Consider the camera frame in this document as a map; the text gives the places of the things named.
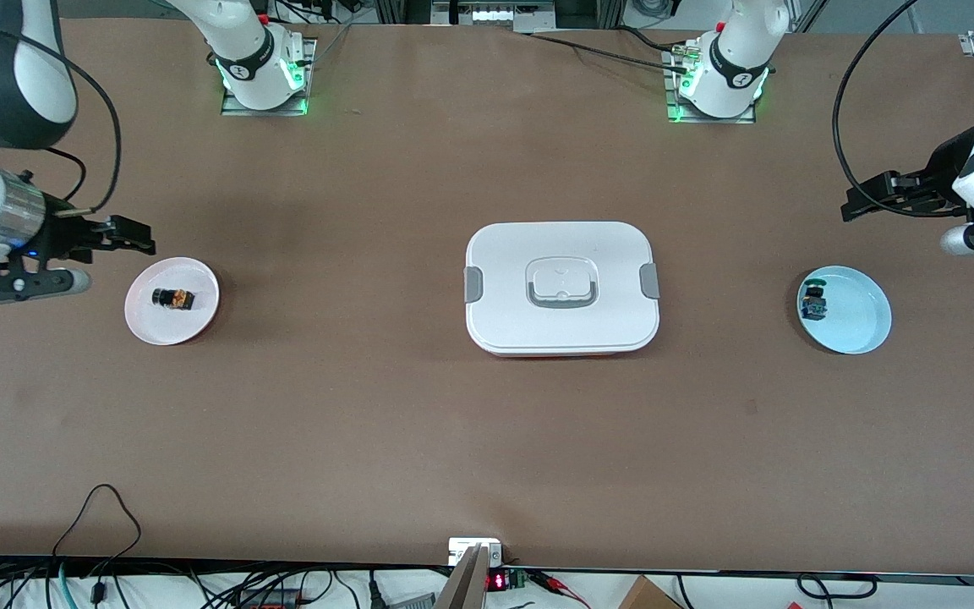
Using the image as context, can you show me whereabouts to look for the orange push-button switch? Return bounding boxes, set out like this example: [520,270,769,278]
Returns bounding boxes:
[151,287,198,313]

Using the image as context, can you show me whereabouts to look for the white lidded box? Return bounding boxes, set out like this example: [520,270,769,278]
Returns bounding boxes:
[463,221,661,359]

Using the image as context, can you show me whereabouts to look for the brown cardboard box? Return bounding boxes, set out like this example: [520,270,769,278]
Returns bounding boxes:
[618,575,684,609]

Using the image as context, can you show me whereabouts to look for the light blue round plate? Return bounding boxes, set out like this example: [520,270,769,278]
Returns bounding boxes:
[796,265,893,356]

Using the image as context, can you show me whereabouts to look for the pink round plate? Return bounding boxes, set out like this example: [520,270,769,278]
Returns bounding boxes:
[124,256,222,347]

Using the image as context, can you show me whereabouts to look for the white light strip device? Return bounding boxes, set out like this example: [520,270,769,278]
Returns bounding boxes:
[432,0,557,28]

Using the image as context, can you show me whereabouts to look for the grey aluminium bar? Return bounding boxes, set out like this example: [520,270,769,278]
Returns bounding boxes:
[435,546,490,609]

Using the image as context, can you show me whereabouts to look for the red clip leads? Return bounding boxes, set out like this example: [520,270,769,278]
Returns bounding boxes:
[529,571,591,609]

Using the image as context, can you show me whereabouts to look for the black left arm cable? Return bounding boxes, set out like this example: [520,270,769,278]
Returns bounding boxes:
[831,0,971,220]

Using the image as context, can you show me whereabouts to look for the blue push-button switch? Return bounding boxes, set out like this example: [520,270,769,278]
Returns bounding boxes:
[800,277,829,323]

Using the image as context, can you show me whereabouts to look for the thin black looped cable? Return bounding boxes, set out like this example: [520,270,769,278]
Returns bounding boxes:
[52,483,144,584]

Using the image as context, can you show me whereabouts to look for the thick black table cable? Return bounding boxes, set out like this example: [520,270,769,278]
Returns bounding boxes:
[618,24,691,54]

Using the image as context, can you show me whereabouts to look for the thin black table cable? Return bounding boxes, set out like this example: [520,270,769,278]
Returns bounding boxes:
[514,30,695,73]

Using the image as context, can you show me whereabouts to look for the black cable loop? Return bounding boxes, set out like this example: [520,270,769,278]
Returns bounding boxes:
[796,573,878,598]

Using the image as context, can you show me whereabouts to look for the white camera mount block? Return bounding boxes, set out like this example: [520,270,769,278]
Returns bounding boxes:
[448,538,505,566]

